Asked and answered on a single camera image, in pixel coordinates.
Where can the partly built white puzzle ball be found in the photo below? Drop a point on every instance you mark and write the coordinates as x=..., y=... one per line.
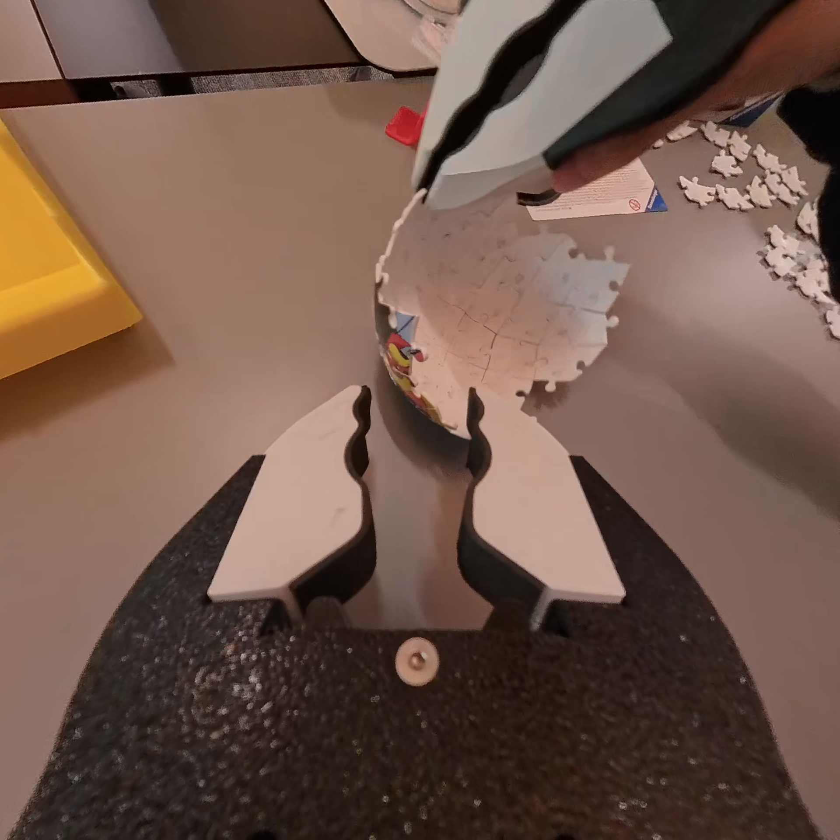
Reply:
x=512, y=295

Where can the large yellow bin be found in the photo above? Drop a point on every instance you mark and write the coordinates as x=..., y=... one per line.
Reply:
x=39, y=262

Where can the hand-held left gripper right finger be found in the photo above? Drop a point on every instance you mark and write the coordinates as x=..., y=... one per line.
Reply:
x=544, y=525

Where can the person's right forearm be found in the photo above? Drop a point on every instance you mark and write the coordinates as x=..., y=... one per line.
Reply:
x=820, y=131

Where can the red plastic case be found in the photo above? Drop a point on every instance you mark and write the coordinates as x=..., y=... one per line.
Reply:
x=401, y=128

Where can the blue puzzle box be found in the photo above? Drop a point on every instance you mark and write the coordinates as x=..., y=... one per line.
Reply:
x=754, y=113

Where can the white cardboard tray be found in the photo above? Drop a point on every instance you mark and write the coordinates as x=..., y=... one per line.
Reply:
x=380, y=33

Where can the clear plastic case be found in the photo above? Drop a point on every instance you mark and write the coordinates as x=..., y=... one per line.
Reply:
x=433, y=23

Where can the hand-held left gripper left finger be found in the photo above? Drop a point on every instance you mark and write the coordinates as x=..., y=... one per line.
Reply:
x=295, y=518

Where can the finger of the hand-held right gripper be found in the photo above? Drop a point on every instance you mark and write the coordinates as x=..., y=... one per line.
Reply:
x=472, y=52
x=577, y=79

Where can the pile of puzzle pieces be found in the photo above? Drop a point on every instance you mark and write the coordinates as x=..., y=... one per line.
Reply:
x=774, y=177

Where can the folded puzzle instruction leaflet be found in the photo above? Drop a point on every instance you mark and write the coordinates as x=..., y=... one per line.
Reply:
x=610, y=197

